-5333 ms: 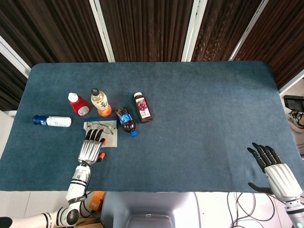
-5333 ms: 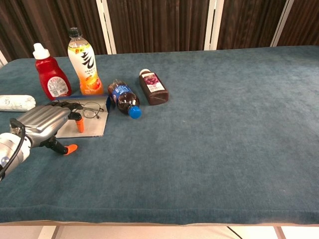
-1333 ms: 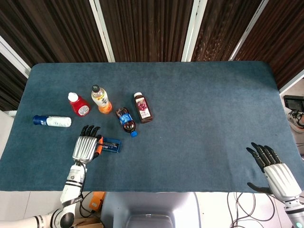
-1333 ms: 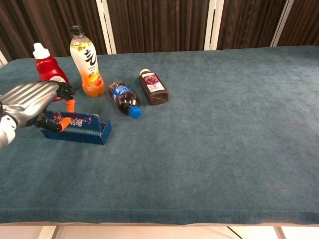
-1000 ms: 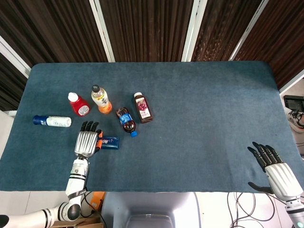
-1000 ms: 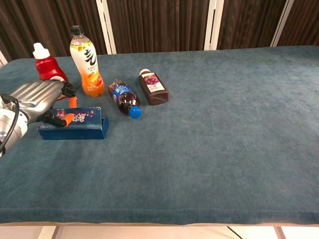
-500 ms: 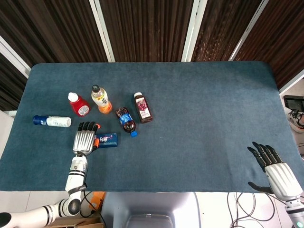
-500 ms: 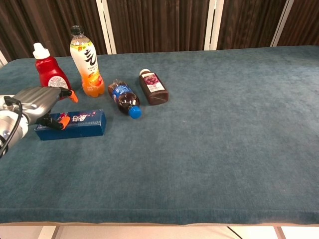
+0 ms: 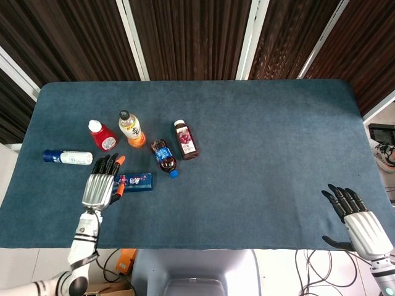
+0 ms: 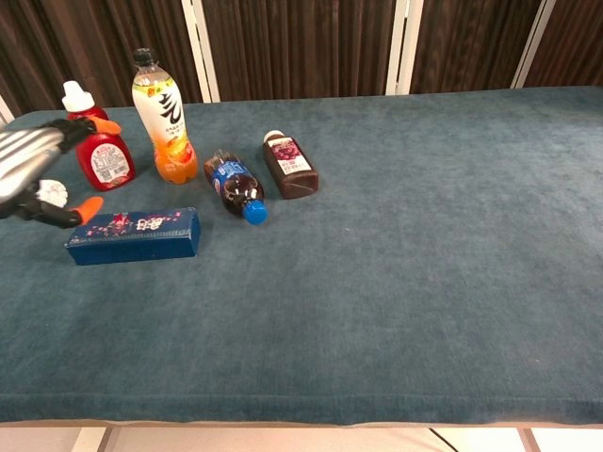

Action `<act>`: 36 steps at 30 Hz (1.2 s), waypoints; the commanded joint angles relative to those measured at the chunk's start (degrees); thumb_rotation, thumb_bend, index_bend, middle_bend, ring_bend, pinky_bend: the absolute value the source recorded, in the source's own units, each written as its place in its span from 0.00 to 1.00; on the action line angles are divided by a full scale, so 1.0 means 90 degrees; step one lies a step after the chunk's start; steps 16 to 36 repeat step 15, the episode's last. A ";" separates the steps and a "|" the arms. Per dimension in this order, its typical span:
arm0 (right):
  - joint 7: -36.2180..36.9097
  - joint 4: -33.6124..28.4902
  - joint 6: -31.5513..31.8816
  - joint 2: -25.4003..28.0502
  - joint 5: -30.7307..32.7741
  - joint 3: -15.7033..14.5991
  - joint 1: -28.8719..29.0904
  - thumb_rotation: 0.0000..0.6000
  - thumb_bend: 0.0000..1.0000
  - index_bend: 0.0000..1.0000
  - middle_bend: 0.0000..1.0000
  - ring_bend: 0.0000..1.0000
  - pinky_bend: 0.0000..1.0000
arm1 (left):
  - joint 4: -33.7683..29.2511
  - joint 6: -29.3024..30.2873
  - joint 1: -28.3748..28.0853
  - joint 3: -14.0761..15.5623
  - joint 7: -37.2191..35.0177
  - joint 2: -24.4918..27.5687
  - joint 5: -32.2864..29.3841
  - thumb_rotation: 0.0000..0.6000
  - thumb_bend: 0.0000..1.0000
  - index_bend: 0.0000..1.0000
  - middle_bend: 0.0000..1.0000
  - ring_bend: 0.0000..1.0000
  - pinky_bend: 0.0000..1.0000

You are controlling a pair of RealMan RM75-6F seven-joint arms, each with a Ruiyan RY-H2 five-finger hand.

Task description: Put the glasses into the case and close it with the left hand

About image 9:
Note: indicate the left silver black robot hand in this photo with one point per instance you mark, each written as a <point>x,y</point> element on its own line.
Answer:
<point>97,189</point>

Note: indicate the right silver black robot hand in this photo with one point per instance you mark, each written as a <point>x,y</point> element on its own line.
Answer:
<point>367,231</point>

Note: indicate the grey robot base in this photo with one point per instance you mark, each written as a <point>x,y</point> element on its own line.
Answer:
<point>194,268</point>

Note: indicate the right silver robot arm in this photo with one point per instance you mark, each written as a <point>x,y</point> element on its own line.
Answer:
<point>384,277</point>

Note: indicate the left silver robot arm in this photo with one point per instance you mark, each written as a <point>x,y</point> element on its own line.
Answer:
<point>83,243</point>

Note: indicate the brown cardboard box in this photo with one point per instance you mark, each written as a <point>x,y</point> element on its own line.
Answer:
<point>108,290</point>

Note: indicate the white bottle blue cap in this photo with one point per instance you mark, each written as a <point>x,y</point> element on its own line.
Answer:
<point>74,158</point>

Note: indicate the red ketchup bottle white cap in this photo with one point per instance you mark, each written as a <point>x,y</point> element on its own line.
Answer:
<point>103,138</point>

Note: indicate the orange drink bottle black cap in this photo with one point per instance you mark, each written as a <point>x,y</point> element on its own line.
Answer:
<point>132,129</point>

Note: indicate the cola bottle blue cap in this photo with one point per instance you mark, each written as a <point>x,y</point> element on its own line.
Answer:
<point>163,155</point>

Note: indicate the orange device under table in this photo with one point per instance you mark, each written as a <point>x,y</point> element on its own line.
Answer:
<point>126,260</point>

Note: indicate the dark grape juice bottle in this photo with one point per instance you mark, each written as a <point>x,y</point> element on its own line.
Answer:
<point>186,142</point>

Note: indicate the black rack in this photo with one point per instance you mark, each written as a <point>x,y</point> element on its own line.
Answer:
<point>379,131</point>

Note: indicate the blue table cloth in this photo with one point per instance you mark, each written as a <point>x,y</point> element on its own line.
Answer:
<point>262,148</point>

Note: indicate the white partition frame post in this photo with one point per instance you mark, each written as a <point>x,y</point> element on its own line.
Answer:
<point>322,40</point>
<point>133,40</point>
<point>381,108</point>
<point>251,40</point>
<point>17,75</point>

